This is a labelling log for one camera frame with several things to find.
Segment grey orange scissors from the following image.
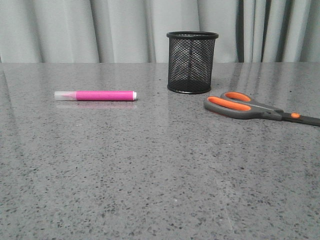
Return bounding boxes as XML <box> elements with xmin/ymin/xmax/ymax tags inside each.
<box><xmin>203</xmin><ymin>91</ymin><xmax>320</xmax><ymax>126</ymax></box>

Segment black mesh pen holder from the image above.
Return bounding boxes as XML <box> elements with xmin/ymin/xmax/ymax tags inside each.
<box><xmin>166</xmin><ymin>31</ymin><xmax>219</xmax><ymax>94</ymax></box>

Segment pink marker pen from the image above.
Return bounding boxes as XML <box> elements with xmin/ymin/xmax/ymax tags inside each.
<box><xmin>54</xmin><ymin>90</ymin><xmax>137</xmax><ymax>101</ymax></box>

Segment grey curtain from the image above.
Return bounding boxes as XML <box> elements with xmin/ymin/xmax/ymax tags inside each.
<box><xmin>0</xmin><ymin>0</ymin><xmax>320</xmax><ymax>63</ymax></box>

